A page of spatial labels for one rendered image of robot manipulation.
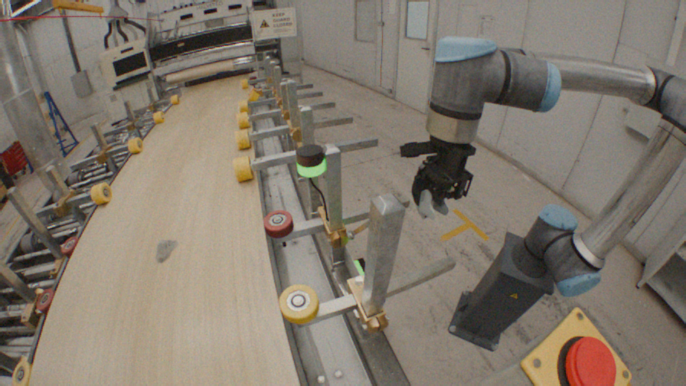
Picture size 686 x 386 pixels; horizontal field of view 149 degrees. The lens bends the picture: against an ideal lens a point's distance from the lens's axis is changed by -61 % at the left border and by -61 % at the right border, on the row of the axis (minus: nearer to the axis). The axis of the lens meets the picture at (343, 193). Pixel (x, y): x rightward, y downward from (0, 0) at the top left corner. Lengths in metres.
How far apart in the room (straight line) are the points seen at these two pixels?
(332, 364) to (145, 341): 0.48
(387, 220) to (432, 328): 1.24
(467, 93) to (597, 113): 2.59
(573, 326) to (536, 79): 0.34
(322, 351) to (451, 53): 0.76
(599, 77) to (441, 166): 0.46
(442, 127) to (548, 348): 0.33
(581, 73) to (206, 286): 0.97
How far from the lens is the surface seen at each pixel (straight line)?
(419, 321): 1.52
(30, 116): 4.29
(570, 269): 0.92
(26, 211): 1.18
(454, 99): 0.39
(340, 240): 0.67
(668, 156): 0.85
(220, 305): 0.56
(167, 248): 0.74
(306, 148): 0.53
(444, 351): 1.49
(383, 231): 0.33
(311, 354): 0.77
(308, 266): 0.91
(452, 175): 0.44
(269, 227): 0.66
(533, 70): 0.44
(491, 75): 0.39
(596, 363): 0.19
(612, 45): 2.92
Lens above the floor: 1.36
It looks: 38 degrees down
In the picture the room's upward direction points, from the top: 1 degrees counter-clockwise
